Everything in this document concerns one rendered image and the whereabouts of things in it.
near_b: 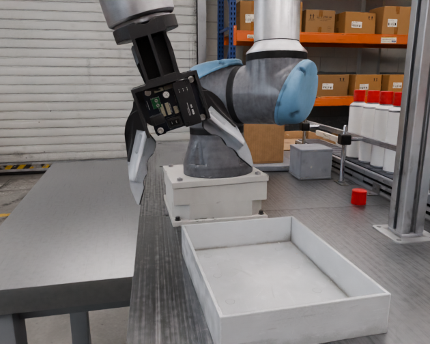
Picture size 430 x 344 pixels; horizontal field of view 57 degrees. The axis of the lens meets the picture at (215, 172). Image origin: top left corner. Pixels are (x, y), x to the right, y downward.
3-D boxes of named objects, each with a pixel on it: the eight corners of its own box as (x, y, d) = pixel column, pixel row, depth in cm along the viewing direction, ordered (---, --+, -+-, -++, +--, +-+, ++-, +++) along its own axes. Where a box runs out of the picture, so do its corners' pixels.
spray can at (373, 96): (380, 163, 114) (388, 90, 110) (364, 164, 114) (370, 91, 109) (370, 160, 119) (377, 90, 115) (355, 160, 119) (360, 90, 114)
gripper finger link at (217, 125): (260, 176, 46) (197, 130, 44) (248, 165, 52) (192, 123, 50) (276, 154, 46) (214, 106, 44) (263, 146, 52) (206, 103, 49)
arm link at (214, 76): (208, 123, 93) (206, 63, 91) (260, 123, 86) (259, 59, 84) (177, 127, 84) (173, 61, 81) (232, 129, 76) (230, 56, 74)
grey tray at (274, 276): (386, 332, 46) (390, 293, 45) (220, 359, 42) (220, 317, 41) (291, 241, 72) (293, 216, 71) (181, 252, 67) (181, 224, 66)
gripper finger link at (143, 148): (112, 209, 44) (136, 131, 43) (116, 194, 50) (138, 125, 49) (139, 217, 45) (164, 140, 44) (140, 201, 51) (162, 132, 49)
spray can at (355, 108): (366, 159, 121) (373, 89, 116) (350, 159, 120) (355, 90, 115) (357, 155, 126) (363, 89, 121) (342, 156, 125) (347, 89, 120)
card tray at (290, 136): (335, 149, 166) (336, 139, 165) (274, 151, 162) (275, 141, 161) (308, 138, 194) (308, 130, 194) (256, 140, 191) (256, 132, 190)
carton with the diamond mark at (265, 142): (283, 162, 129) (287, 77, 123) (210, 165, 126) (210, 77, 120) (259, 147, 158) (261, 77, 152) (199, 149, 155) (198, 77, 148)
